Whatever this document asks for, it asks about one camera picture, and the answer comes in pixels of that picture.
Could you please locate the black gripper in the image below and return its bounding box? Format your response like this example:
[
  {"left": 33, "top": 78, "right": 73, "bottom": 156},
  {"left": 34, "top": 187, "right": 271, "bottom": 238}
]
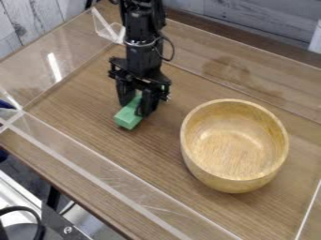
[{"left": 110, "top": 38, "right": 172, "bottom": 118}]

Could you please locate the clear acrylic enclosure wall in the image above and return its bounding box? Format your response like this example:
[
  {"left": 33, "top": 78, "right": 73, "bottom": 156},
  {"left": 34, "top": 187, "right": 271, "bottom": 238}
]
[{"left": 0, "top": 13, "right": 321, "bottom": 240}]

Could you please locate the black table leg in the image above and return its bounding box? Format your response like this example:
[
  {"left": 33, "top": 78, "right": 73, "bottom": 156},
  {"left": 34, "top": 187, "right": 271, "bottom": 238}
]
[{"left": 47, "top": 187, "right": 62, "bottom": 211}]

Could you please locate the light wooden bowl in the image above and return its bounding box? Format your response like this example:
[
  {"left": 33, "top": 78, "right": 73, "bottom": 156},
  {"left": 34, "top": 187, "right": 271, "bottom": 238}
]
[{"left": 180, "top": 98, "right": 291, "bottom": 193}]

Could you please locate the green rectangular block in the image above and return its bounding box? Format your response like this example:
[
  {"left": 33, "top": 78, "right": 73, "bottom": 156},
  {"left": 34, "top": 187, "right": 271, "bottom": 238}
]
[{"left": 114, "top": 96, "right": 142, "bottom": 130}]

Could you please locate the black cable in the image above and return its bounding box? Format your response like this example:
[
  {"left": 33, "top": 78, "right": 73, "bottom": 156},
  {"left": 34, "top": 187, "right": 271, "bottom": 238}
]
[{"left": 0, "top": 205, "right": 49, "bottom": 240}]

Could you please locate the black metal bracket with screw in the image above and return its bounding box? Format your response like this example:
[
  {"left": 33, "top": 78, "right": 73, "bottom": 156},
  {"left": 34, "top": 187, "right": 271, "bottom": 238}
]
[{"left": 42, "top": 205, "right": 93, "bottom": 240}]

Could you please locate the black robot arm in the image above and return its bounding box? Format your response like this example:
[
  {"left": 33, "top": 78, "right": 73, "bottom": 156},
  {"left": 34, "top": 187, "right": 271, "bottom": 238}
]
[{"left": 110, "top": 0, "right": 176, "bottom": 118}]

